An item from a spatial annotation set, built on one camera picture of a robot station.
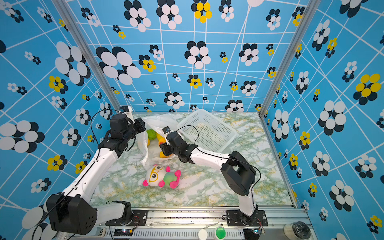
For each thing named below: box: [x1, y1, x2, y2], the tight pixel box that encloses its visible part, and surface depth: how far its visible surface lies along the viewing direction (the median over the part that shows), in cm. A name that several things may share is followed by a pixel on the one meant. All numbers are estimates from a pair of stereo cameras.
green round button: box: [215, 227, 226, 240], surface depth 63 cm
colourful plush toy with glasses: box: [142, 164, 181, 189], surface depth 82 cm
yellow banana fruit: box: [156, 132, 167, 146], surface depth 104 cm
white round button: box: [198, 229, 208, 240], surface depth 65 cm
